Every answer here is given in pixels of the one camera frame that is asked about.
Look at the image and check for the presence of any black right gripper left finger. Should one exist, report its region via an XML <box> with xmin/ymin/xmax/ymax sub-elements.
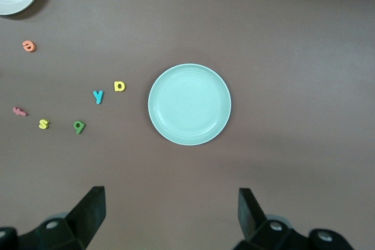
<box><xmin>0</xmin><ymin>186</ymin><xmax>106</xmax><ymax>250</ymax></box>

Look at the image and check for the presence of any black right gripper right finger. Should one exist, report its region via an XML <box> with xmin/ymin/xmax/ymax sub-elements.
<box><xmin>234</xmin><ymin>188</ymin><xmax>355</xmax><ymax>250</ymax></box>

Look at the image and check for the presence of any pale green plate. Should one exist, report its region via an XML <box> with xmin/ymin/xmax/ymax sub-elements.
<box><xmin>147</xmin><ymin>63</ymin><xmax>232</xmax><ymax>146</ymax></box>

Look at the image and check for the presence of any orange foam letter e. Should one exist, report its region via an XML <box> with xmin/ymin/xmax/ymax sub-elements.
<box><xmin>22</xmin><ymin>40</ymin><xmax>37</xmax><ymax>53</ymax></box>

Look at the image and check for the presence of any green foam letter g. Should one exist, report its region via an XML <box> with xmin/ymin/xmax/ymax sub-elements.
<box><xmin>73</xmin><ymin>120</ymin><xmax>87</xmax><ymax>135</ymax></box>

